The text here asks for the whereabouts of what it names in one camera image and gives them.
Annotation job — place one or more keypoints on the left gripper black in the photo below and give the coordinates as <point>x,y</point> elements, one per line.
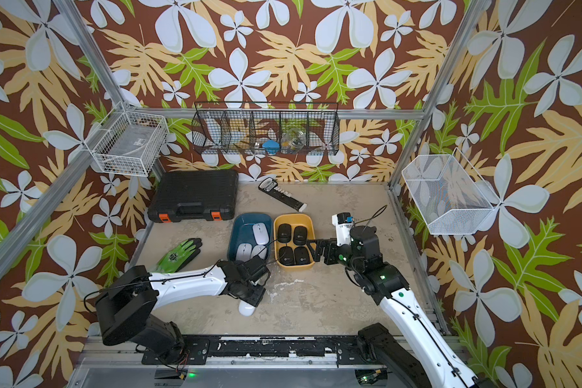
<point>259,296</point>

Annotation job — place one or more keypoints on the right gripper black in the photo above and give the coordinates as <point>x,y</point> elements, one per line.
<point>332,246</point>

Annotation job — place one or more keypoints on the black mouse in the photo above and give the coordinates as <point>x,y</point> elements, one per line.
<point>286,256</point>
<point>284,233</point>
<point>302,256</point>
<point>300,236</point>

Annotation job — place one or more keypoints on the yellow plastic storage box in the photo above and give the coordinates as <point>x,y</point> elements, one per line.
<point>293,232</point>

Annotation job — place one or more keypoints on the white mouse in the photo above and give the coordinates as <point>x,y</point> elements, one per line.
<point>260,252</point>
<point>260,232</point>
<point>246,309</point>
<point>244,252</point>

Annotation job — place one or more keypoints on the teal plastic storage box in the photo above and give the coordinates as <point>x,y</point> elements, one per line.
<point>242,231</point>

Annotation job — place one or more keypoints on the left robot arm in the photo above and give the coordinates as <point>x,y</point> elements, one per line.
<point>125,309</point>

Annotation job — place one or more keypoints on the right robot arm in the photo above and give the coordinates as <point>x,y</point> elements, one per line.
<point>430,362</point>

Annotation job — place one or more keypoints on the green cloth glove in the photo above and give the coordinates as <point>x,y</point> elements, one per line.
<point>180,256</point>

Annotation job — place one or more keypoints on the black lint roller stick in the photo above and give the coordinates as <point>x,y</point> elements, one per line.
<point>271,187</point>

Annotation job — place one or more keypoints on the black tool case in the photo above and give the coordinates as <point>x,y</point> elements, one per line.
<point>192,195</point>

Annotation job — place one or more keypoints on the blue lid in basket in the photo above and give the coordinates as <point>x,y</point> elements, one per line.
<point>271,147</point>

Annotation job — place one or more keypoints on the clear glass jar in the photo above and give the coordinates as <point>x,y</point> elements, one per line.
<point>293,140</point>

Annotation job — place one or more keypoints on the white mesh basket right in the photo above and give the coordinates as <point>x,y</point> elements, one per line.
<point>451,195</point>

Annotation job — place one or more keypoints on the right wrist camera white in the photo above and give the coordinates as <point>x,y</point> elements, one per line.
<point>343,223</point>

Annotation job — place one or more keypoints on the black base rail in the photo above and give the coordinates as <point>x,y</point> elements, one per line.
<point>335,351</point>

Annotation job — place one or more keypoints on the black wire basket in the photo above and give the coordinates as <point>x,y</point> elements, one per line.
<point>244,127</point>

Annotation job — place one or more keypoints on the white wire basket left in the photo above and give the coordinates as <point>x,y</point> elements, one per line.
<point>128,141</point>

